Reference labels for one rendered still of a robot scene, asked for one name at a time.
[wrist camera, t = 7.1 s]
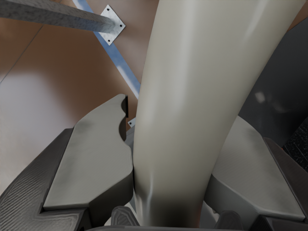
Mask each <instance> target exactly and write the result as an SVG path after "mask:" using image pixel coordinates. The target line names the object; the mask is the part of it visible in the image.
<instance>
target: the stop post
mask: <svg viewBox="0 0 308 231"><path fill-rule="evenodd" d="M0 17H2V18H9V19H15V20H21V21H27V22H36V23H42V24H49V25H55V26H61V27H67V28H76V29H82V30H88V31H95V32H99V33H100V35H101V36H102V37H103V38H104V40H105V41H106V42H107V43H108V45H109V46H110V45H111V44H112V43H113V42H114V40H115V39H116V38H117V37H118V35H119V34H120V33H121V32H122V30H123V29H124V28H125V27H126V25H125V24H124V23H123V21H122V20H121V19H120V18H119V17H118V16H117V14H116V13H115V12H114V11H113V9H112V8H111V7H110V6H109V5H107V6H106V8H105V9H104V11H103V12H102V14H101V15H98V14H95V13H91V12H88V11H84V10H80V9H77V8H74V7H71V6H67V5H63V4H60V3H56V2H53V1H50V0H0Z"/></svg>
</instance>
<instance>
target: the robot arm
mask: <svg viewBox="0 0 308 231"><path fill-rule="evenodd" d="M126 118H128V95H124V94H118V95H117V96H115V97H113V98H111V99H110V100H108V101H107V102H105V103H103V104H102V105H100V106H98V107H97V108H95V109H94V110H92V111H91V112H89V113H88V114H86V115H85V116H84V117H83V118H82V119H81V120H80V121H79V122H78V123H77V124H76V125H75V126H74V127H73V128H65V129H64V130H63V131H62V132H61V133H60V134H59V135H58V136H57V137H56V138H55V139H54V140H53V141H52V142H51V143H50V144H49V145H48V146H47V147H46V148H45V149H44V150H43V151H42V152H41V153H40V154H39V155H38V156H37V157H36V158H35V159H34V160H33V161H32V162H31V163H30V164H29V165H28V166H27V167H26V168H25V169H24V170H23V171H22V172H21V173H20V174H19V175H18V176H17V177H16V178H15V179H14V180H13V181H12V183H11V184H10V185H9V186H8V187H7V188H6V190H5V191H4V192H3V193H2V194H1V196H0V231H308V173H307V172H306V171H305V170H304V169H303V168H302V167H301V166H300V165H299V164H298V163H297V162H296V161H295V160H293V159H292V158H291V157H290V156H289V155H288V154H287V153H286V152H285V151H284V150H283V149H282V148H281V147H280V146H278V145H277V144H276V143H275V142H274V141H273V140H272V139H271V138H266V137H262V136H261V135H260V133H259V132H257V131H256V130H255V129H254V128H253V127H252V126H251V125H250V124H249V123H247V122H246V121H245V120H243V119H242V118H241V117H239V116H237V117H236V119H235V121H234V123H233V125H232V127H231V129H230V131H229V134H228V136H227V138H226V140H225V142H224V144H223V147H222V149H221V151H220V154H219V156H218V158H217V161H216V163H215V166H214V168H213V171H212V174H211V177H210V180H209V182H208V186H207V189H206V192H205V196H204V201H205V203H206V204H207V205H208V206H209V207H211V208H212V211H213V213H214V214H217V213H218V214H219V215H220V216H219V219H218V221H217V223H216V226H215V228H214V229H201V228H178V227H155V226H140V224H139V223H138V221H137V219H136V217H135V216H134V214H133V212H132V210H131V209H130V208H129V207H127V206H125V205H126V204H127V203H128V202H130V201H131V199H132V197H133V164H132V152H131V148H130V147H129V146H128V145H127V144H126V143H125V140H126V138H127V133H126ZM110 217H111V225H107V226H105V223H106V222H107V220H108V219H109V218H110Z"/></svg>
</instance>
